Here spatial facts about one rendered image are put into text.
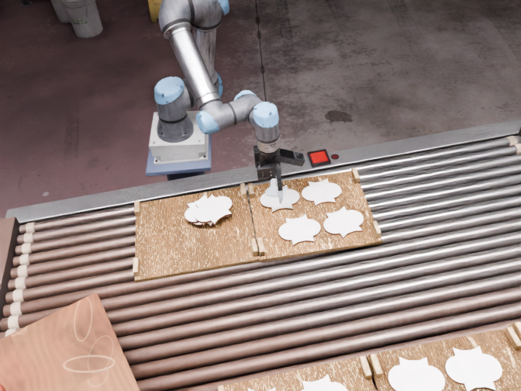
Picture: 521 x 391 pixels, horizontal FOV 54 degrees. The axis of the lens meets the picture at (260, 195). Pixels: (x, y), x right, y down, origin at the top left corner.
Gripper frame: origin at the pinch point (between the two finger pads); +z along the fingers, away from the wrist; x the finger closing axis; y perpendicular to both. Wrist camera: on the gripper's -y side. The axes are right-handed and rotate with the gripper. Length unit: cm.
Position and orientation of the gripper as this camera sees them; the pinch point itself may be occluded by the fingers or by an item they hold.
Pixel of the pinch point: (278, 188)
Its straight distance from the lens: 181.8
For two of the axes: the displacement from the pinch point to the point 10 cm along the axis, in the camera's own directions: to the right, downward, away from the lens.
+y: -9.9, 1.6, -0.3
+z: 0.9, 6.9, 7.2
